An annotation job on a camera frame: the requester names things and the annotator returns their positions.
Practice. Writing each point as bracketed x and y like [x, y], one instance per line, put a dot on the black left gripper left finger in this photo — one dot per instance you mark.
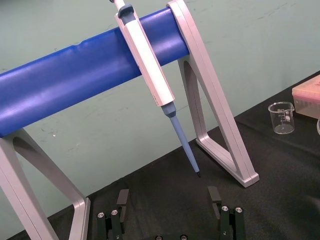
[115, 225]

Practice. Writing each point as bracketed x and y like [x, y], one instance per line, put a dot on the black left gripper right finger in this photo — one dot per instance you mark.
[228, 222]

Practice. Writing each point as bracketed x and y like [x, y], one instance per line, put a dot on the black table cloth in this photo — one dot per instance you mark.
[275, 190]

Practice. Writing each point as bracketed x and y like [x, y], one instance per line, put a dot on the small clear glass beaker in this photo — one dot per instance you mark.
[282, 117]

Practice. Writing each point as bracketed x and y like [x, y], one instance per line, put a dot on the clear glass vessel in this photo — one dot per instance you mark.
[318, 125]

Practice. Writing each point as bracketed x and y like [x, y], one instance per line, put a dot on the pipette tip box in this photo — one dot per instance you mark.
[308, 98]

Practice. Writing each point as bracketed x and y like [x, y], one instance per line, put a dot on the pipette stand with blue bar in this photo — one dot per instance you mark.
[75, 75]

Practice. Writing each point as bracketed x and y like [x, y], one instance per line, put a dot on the white and blue pipette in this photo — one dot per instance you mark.
[147, 65]

